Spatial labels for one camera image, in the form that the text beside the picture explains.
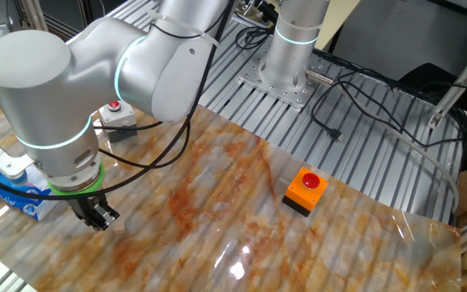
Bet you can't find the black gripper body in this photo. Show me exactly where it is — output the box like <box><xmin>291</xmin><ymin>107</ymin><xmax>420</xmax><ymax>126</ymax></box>
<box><xmin>67</xmin><ymin>191</ymin><xmax>109</xmax><ymax>223</ymax></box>

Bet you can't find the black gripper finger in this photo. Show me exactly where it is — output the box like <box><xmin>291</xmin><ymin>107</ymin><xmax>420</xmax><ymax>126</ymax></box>
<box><xmin>80</xmin><ymin>210</ymin><xmax>101</xmax><ymax>231</ymax></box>
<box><xmin>94</xmin><ymin>204</ymin><xmax>122</xmax><ymax>232</ymax></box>

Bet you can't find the blue tissue pack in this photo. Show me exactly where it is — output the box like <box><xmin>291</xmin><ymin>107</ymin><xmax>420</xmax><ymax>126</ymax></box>
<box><xmin>0</xmin><ymin>165</ymin><xmax>69</xmax><ymax>222</ymax></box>

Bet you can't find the grey box small red button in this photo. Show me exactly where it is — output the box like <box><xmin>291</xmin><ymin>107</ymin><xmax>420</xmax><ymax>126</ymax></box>
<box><xmin>96</xmin><ymin>99</ymin><xmax>139</xmax><ymax>144</ymax></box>

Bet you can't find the orange marble pattern mat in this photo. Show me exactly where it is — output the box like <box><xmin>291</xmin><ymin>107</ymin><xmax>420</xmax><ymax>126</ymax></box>
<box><xmin>0</xmin><ymin>95</ymin><xmax>463</xmax><ymax>292</ymax></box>

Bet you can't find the orange box red mushroom button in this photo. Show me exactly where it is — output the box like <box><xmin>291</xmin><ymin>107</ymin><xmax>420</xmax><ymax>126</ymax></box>
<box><xmin>281</xmin><ymin>166</ymin><xmax>330</xmax><ymax>218</ymax></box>

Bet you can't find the metal base connector plug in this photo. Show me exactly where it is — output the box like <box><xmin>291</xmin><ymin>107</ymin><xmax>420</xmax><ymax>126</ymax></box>
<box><xmin>304</xmin><ymin>67</ymin><xmax>336</xmax><ymax>88</ymax></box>

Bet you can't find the green wrist flange ring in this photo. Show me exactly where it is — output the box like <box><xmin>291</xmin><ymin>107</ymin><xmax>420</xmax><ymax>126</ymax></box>
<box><xmin>47</xmin><ymin>161</ymin><xmax>106</xmax><ymax>197</ymax></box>

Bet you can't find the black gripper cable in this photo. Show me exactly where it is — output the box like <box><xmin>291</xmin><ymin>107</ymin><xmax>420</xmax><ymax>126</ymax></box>
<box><xmin>0</xmin><ymin>0</ymin><xmax>237</xmax><ymax>202</ymax></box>

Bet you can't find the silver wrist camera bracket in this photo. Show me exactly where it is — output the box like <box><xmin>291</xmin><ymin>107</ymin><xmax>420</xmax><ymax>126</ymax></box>
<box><xmin>0</xmin><ymin>116</ymin><xmax>36</xmax><ymax>184</ymax></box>

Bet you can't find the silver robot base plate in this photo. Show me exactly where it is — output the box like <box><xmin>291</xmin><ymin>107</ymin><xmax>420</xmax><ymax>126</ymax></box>
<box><xmin>237</xmin><ymin>40</ymin><xmax>323</xmax><ymax>110</ymax></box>

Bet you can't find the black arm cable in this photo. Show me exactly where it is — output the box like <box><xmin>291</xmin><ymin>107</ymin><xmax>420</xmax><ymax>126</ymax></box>
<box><xmin>234</xmin><ymin>22</ymin><xmax>277</xmax><ymax>53</ymax></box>

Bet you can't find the black usb cable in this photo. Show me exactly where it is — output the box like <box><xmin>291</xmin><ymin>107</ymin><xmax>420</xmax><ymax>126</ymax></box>
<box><xmin>309</xmin><ymin>67</ymin><xmax>467</xmax><ymax>149</ymax></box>

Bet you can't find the grey cable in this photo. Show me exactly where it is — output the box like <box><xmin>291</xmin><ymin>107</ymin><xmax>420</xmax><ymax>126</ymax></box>
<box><xmin>338</xmin><ymin>91</ymin><xmax>461</xmax><ymax>214</ymax></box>

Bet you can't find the slanted aluminium frame bar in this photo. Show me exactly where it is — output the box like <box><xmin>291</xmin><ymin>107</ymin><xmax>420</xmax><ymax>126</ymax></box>
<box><xmin>426</xmin><ymin>35</ymin><xmax>467</xmax><ymax>131</ymax></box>

